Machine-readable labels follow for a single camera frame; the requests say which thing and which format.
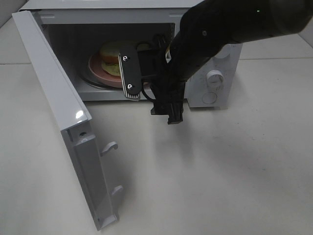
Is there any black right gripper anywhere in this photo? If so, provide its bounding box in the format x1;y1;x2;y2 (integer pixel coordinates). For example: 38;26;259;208
138;34;185;125

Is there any round white door button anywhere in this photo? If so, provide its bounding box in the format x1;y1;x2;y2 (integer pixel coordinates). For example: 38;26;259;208
202;93;218;104

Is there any toast sandwich with lettuce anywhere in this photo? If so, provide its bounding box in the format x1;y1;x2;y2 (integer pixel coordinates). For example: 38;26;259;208
99;40;150;77

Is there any pink round plate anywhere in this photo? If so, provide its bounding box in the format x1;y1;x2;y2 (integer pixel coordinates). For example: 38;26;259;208
88;53;122;88

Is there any white microwave door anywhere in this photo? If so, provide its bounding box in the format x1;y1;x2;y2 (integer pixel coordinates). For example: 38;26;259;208
12;11;123;230

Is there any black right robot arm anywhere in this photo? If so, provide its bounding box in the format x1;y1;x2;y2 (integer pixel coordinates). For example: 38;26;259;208
139;0;313;124

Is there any lower white timer knob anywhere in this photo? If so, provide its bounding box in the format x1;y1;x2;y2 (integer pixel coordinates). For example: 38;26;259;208
206;70;224;88

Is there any white microwave oven body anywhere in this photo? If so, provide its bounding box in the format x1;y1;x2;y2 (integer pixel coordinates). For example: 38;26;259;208
19;0;243;110

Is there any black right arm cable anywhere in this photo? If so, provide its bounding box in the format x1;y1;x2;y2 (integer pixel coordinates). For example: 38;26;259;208
140;84;159;102

